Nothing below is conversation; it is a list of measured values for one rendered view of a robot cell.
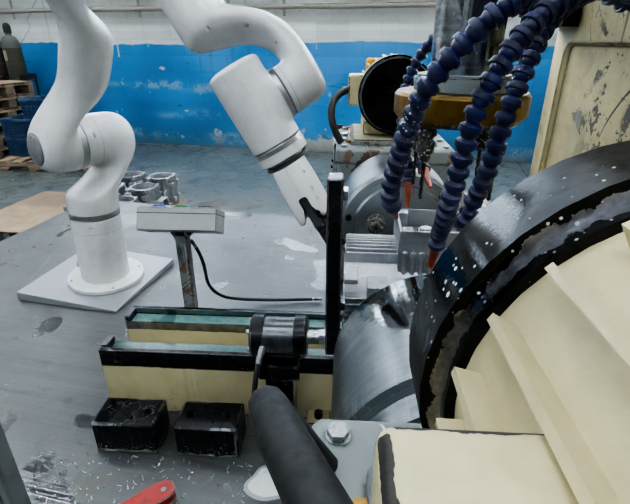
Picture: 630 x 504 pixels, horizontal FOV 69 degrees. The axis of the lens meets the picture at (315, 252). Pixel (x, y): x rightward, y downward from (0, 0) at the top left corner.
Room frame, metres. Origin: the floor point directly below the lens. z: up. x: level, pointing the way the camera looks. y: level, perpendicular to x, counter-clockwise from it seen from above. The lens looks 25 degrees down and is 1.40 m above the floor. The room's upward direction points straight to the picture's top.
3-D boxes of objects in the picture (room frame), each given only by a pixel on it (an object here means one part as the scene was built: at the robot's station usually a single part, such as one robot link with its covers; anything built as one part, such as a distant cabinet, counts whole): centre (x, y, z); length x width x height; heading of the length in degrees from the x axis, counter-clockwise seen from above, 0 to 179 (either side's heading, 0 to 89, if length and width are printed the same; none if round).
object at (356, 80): (1.30, -0.17, 1.16); 0.33 x 0.26 x 0.42; 176
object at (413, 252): (0.66, -0.19, 1.11); 0.12 x 0.11 x 0.07; 85
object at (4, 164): (5.62, 3.07, 0.39); 1.20 x 0.80 x 0.79; 85
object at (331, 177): (0.54, -0.02, 1.12); 0.04 x 0.03 x 0.26; 86
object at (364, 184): (1.02, -0.18, 1.04); 0.37 x 0.25 x 0.25; 176
